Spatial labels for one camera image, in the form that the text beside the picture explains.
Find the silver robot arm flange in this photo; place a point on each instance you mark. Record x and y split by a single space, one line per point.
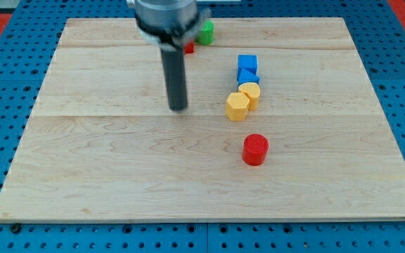
169 24

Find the red star block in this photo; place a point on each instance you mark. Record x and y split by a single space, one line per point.
189 47

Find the yellow hexagon block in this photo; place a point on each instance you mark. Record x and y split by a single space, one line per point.
237 106

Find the red cylinder block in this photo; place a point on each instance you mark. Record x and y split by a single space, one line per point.
255 149

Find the blue triangle block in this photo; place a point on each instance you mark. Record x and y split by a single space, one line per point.
246 75

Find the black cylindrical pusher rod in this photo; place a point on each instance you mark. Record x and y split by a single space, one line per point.
173 65

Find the light wooden board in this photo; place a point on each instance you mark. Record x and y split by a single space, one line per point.
102 146

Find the blue cube block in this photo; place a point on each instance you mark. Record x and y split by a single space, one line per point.
247 62

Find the green cylinder block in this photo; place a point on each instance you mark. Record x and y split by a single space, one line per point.
205 35

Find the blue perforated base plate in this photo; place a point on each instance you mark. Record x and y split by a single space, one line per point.
27 44

